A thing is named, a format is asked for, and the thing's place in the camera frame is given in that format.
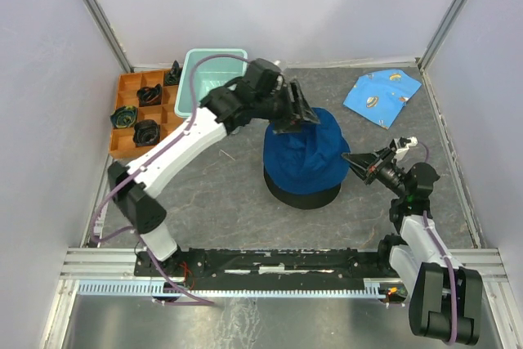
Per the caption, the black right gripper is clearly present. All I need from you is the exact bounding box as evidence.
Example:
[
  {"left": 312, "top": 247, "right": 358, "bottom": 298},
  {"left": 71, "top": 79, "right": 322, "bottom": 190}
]
[{"left": 338, "top": 146, "right": 407, "bottom": 199}]

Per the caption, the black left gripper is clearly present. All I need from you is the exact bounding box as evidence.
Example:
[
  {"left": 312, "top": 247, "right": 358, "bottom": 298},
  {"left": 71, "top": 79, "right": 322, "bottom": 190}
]
[{"left": 253, "top": 78, "right": 319, "bottom": 135}]

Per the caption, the navy blue hat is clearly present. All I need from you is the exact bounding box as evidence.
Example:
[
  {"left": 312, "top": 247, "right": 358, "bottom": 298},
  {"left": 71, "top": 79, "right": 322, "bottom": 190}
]
[{"left": 263, "top": 107, "right": 350, "bottom": 195}]

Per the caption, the black hat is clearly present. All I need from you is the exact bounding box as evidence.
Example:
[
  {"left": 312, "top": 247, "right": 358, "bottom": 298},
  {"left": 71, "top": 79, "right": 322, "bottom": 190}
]
[{"left": 263, "top": 166, "right": 343, "bottom": 210}]

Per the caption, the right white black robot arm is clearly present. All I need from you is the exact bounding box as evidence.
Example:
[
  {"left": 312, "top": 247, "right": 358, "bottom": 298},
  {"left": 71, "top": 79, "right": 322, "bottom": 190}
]
[{"left": 342, "top": 137, "right": 483, "bottom": 346}]

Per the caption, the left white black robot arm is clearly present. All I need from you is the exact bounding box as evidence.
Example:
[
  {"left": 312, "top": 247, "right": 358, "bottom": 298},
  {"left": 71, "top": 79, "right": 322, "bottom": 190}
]
[{"left": 108, "top": 58, "right": 320, "bottom": 275}]

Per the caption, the blue patterned hat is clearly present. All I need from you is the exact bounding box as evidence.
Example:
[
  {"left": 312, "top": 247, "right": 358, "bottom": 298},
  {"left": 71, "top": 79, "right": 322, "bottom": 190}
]
[{"left": 343, "top": 69, "right": 422, "bottom": 129}]

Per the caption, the light green plastic bin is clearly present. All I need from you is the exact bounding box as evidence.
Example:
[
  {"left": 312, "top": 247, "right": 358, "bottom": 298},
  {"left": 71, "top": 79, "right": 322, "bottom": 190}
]
[{"left": 174, "top": 48, "right": 248, "bottom": 119}]

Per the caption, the dark green leaf rolled tie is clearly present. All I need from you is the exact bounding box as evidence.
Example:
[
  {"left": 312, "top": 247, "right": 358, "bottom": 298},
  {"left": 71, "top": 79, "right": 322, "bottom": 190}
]
[{"left": 163, "top": 60, "right": 182, "bottom": 86}]

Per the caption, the wooden compartment tray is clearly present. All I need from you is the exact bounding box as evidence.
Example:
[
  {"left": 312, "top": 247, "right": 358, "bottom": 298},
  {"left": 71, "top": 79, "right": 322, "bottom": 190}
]
[{"left": 109, "top": 67, "right": 183, "bottom": 159}]

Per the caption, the black orange floral rolled tie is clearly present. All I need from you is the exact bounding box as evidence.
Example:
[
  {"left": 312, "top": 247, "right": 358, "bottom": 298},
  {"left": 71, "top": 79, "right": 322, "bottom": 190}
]
[{"left": 136, "top": 83, "right": 163, "bottom": 107}]

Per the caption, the navy yellow floral rolled tie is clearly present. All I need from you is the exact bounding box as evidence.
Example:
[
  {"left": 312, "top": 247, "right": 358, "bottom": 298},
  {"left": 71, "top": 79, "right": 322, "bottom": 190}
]
[{"left": 110, "top": 105, "right": 138, "bottom": 129}]

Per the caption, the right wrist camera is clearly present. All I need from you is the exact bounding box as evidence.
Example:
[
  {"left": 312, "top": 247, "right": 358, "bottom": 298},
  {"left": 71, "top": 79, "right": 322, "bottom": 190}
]
[{"left": 391, "top": 136, "right": 418, "bottom": 161}]

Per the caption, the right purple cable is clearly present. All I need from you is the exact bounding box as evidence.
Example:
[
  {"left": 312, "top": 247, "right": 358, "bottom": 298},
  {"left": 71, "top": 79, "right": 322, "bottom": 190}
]
[{"left": 383, "top": 142, "right": 461, "bottom": 345}]

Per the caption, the purple cable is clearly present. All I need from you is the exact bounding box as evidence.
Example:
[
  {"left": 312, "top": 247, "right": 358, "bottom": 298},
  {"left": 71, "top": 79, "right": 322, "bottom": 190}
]
[
  {"left": 383, "top": 142, "right": 461, "bottom": 345},
  {"left": 89, "top": 54, "right": 254, "bottom": 308}
]

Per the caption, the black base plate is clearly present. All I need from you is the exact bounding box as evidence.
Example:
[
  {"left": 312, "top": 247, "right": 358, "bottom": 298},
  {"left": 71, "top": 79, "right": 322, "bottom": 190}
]
[{"left": 134, "top": 248, "right": 399, "bottom": 290}]

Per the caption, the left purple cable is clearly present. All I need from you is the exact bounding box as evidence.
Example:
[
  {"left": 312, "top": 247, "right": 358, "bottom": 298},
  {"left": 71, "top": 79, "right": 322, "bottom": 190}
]
[{"left": 89, "top": 54, "right": 254, "bottom": 308}]

